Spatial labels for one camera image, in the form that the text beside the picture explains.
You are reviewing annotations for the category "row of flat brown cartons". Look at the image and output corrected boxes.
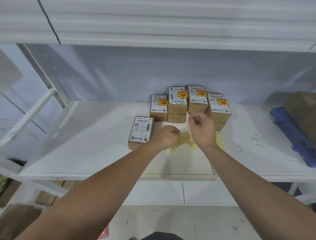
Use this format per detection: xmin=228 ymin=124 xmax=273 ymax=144
xmin=34 ymin=180 xmax=83 ymax=206

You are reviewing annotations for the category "person's dark clothing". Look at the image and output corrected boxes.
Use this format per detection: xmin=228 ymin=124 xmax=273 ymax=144
xmin=139 ymin=232 xmax=184 ymax=240

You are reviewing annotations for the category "green plastic bag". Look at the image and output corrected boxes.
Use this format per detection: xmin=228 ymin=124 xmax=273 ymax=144
xmin=0 ymin=175 xmax=10 ymax=193

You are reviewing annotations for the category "person's left forearm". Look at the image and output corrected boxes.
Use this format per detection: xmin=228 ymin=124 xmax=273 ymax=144
xmin=14 ymin=142 xmax=163 ymax=240

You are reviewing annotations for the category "person's right hand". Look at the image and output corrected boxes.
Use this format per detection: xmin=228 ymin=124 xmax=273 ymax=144
xmin=188 ymin=113 xmax=220 ymax=152

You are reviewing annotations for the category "blue plastic pallet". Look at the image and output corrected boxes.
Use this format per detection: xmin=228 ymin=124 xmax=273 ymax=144
xmin=269 ymin=106 xmax=316 ymax=168

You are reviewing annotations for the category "blue plastic crate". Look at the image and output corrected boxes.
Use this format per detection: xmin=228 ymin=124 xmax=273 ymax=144
xmin=271 ymin=182 xmax=303 ymax=197

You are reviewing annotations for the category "yellow red sticker strip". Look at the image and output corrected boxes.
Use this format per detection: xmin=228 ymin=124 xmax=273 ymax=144
xmin=168 ymin=132 xmax=198 ymax=153
xmin=216 ymin=132 xmax=225 ymax=151

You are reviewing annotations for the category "pink paper scrap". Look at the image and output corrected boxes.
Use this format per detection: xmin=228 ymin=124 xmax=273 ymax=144
xmin=97 ymin=225 xmax=110 ymax=240

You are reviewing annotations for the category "white metal shelf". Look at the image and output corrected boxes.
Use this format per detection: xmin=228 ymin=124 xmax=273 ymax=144
xmin=0 ymin=0 xmax=316 ymax=208

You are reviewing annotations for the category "white flat panel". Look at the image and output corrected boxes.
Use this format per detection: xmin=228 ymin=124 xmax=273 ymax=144
xmin=0 ymin=49 xmax=24 ymax=92

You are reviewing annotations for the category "open brown carton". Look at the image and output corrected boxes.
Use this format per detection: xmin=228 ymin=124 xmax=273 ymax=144
xmin=0 ymin=179 xmax=21 ymax=208

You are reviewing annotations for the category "person's left hand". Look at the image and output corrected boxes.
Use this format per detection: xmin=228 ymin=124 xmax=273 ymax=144
xmin=150 ymin=125 xmax=181 ymax=151

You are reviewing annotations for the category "large brown carton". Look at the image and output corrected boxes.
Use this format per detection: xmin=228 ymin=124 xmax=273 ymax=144
xmin=284 ymin=91 xmax=316 ymax=146

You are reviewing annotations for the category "person's right forearm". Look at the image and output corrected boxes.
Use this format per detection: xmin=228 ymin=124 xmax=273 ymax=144
xmin=205 ymin=146 xmax=316 ymax=240

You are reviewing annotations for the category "flat brown carton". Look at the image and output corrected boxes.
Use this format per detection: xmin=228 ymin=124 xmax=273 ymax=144
xmin=0 ymin=203 xmax=42 ymax=240

